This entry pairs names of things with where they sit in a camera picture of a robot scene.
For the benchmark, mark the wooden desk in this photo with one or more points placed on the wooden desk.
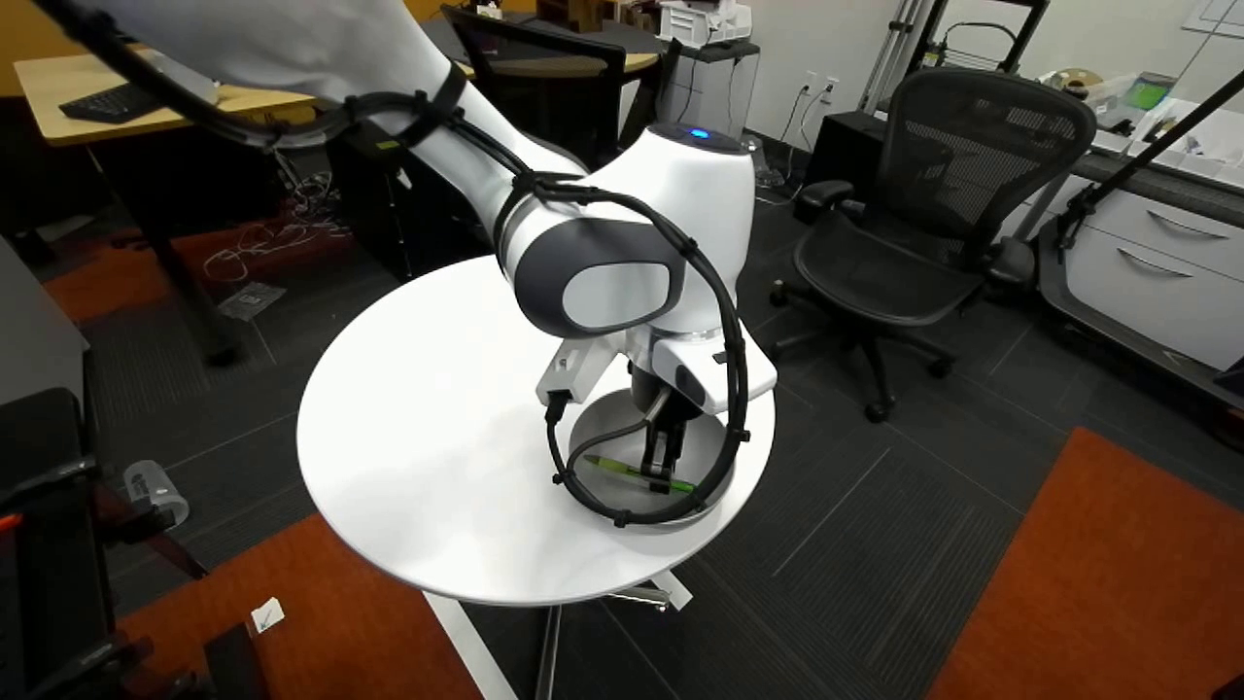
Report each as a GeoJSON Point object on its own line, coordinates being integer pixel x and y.
{"type": "Point", "coordinates": [166, 171]}

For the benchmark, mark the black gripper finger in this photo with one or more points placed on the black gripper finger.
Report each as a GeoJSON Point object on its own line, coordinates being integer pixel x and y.
{"type": "Point", "coordinates": [653, 444]}
{"type": "Point", "coordinates": [679, 417]}

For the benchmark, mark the green pen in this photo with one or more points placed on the green pen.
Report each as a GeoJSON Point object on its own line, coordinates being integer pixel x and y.
{"type": "Point", "coordinates": [661, 485]}

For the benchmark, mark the black mesh office chair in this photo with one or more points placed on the black mesh office chair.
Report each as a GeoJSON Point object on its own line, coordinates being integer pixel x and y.
{"type": "Point", "coordinates": [960, 151]}

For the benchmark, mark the black keyboard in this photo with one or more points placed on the black keyboard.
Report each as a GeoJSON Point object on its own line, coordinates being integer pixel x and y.
{"type": "Point", "coordinates": [109, 106]}

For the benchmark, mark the black office chair at desk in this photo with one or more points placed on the black office chair at desk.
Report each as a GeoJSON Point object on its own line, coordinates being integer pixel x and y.
{"type": "Point", "coordinates": [561, 87]}

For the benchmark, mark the white bowl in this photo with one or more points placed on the white bowl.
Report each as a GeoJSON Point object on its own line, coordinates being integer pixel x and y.
{"type": "Point", "coordinates": [616, 426]}

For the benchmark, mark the white drawer cabinet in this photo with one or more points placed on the white drawer cabinet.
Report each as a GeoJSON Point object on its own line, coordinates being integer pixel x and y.
{"type": "Point", "coordinates": [1165, 272]}

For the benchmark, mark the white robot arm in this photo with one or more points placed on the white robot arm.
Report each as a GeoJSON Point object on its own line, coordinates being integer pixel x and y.
{"type": "Point", "coordinates": [638, 249]}

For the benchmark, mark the black chair at left edge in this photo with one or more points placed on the black chair at left edge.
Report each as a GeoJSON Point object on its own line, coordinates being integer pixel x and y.
{"type": "Point", "coordinates": [55, 518]}

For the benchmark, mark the white printer on cabinet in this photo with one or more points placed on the white printer on cabinet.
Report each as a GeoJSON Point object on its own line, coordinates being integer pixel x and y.
{"type": "Point", "coordinates": [705, 19]}

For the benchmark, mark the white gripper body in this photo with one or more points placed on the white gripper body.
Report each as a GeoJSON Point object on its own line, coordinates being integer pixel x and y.
{"type": "Point", "coordinates": [684, 361]}

